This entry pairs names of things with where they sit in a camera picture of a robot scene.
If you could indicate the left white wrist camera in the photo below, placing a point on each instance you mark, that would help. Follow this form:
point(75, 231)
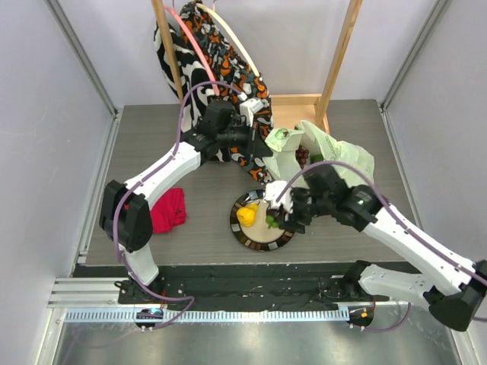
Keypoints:
point(249, 108)

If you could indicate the wooden clothes rack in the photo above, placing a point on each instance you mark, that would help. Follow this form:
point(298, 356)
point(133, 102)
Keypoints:
point(287, 108)

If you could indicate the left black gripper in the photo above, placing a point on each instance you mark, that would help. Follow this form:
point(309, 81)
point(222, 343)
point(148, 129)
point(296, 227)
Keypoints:
point(259, 148)

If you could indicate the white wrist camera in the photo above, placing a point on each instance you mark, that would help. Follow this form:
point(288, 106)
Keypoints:
point(249, 108)
point(278, 196)

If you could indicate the dark red fake grapes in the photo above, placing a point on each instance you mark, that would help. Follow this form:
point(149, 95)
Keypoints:
point(302, 156)

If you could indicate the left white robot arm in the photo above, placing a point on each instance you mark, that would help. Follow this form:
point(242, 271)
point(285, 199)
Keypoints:
point(125, 210)

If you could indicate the cream clothes hanger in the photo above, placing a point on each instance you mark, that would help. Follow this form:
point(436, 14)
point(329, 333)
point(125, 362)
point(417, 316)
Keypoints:
point(216, 17)

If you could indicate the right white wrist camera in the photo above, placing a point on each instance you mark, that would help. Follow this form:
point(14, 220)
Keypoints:
point(278, 196)

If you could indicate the red cloth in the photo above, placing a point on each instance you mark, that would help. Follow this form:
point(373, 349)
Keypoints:
point(169, 211)

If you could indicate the orange grey camouflage garment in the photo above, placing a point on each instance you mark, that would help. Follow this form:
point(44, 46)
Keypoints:
point(231, 68)

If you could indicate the dark purple fake mangosteen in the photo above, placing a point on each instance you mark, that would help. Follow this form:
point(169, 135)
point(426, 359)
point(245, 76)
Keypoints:
point(275, 218)

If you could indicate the beige plate with dark rim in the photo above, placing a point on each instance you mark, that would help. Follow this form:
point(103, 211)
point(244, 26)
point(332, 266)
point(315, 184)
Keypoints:
point(258, 237)

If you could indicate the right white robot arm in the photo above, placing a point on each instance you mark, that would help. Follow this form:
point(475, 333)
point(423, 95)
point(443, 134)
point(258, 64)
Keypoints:
point(450, 286)

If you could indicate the white slotted cable duct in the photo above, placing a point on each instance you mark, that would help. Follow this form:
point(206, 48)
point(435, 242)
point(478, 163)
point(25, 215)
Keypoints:
point(140, 315)

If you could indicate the pale green plastic bag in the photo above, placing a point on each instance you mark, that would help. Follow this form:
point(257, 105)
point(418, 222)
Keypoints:
point(320, 146)

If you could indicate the yellow fake pear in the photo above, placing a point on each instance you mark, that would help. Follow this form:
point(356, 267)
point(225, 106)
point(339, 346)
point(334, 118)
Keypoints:
point(246, 215)

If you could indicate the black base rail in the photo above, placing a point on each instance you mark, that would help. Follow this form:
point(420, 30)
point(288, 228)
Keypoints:
point(246, 287)

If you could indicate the zebra print garment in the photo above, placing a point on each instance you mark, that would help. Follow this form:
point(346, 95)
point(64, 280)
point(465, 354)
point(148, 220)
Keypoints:
point(182, 76)

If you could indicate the pink clothes hanger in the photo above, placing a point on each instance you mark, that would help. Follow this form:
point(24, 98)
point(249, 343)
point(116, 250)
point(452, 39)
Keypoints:
point(193, 42)

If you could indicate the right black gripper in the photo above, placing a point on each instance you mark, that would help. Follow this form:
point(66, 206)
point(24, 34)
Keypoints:
point(288, 214)

